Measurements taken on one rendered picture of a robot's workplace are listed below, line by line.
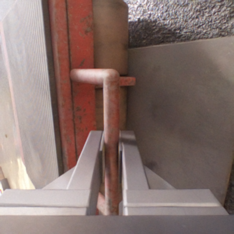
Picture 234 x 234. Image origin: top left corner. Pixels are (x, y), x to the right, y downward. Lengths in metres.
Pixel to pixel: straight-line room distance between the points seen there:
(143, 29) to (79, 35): 0.12
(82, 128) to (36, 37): 0.10
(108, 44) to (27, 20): 0.09
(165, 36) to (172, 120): 0.11
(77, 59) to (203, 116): 0.14
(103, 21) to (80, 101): 0.10
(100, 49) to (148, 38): 0.08
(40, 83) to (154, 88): 0.14
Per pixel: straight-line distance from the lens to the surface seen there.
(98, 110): 0.22
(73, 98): 0.17
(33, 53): 0.21
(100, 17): 0.22
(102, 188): 0.27
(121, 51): 0.23
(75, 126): 0.18
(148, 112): 0.25
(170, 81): 0.22
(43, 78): 0.19
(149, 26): 0.26
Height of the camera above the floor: 0.20
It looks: 39 degrees down
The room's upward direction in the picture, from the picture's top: 103 degrees counter-clockwise
